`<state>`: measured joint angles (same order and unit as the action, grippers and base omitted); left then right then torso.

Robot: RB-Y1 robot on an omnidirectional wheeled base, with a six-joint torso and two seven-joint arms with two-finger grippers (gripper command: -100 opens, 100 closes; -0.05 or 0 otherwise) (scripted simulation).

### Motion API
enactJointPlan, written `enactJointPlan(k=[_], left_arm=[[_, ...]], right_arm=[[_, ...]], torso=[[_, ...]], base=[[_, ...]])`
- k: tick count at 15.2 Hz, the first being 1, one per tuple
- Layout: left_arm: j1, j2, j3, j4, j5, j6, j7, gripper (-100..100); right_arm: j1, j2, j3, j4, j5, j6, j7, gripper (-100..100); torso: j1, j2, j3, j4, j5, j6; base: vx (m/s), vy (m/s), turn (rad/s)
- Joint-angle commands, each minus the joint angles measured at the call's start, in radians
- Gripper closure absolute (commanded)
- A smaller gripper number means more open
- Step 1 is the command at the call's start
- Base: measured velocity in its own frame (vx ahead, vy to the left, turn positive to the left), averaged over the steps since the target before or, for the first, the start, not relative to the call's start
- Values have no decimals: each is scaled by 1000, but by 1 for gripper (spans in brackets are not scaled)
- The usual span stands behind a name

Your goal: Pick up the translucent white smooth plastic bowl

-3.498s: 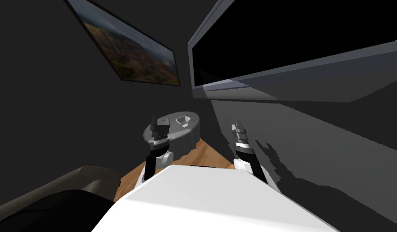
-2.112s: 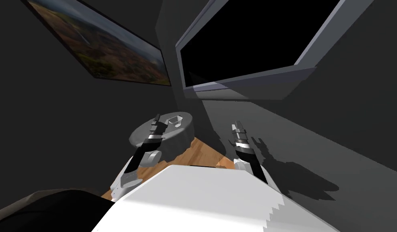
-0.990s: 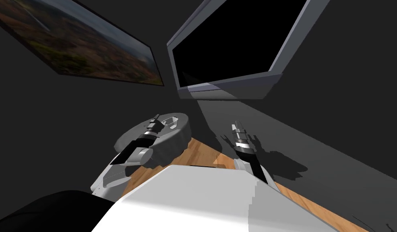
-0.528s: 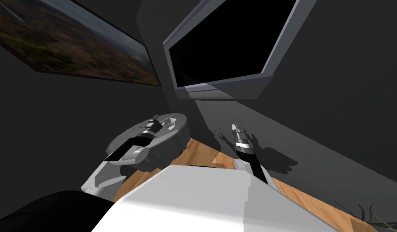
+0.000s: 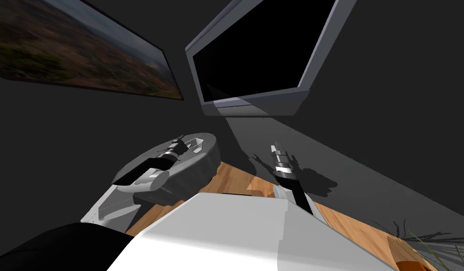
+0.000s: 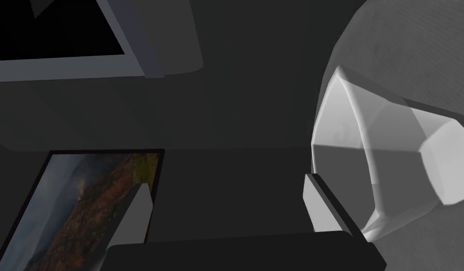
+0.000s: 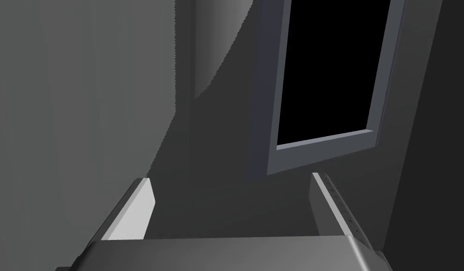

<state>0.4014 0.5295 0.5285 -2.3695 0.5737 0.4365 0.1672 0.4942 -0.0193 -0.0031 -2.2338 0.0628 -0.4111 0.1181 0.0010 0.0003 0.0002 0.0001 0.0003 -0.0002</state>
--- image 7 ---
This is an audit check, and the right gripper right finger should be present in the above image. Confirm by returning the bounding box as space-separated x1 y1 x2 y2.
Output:
309 172 374 250

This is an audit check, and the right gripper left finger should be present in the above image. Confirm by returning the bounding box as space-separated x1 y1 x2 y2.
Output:
89 177 156 246

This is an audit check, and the dark window with grey frame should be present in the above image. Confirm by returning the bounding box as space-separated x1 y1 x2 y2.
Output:
248 0 406 182

